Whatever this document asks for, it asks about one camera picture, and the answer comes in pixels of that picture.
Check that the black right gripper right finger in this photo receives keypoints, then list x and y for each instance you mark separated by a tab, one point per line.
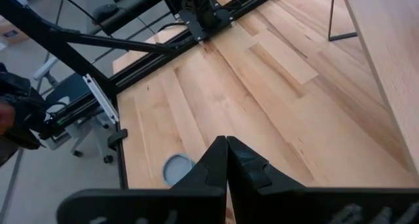
278	204

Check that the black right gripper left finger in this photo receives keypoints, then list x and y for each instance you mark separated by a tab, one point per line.
183	204

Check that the teal tuna fish can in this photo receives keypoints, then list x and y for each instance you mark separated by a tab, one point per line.
176	168

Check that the white grey office chair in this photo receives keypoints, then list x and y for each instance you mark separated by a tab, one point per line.
70	89

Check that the brown cardboard box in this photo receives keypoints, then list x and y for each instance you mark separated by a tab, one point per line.
11	32

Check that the black table clamp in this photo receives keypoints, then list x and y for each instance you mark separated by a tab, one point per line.
116	139

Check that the dark computer mouse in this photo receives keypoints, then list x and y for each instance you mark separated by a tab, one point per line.
105	11

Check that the dark grey desk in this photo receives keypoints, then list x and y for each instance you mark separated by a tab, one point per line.
137	1

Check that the black aluminium rig frame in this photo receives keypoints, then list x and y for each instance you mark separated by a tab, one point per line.
39	34

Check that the white frame bracket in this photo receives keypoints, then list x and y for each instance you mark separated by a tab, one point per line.
101	99

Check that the black shelf leg frame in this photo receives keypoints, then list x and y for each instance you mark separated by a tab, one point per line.
343	36

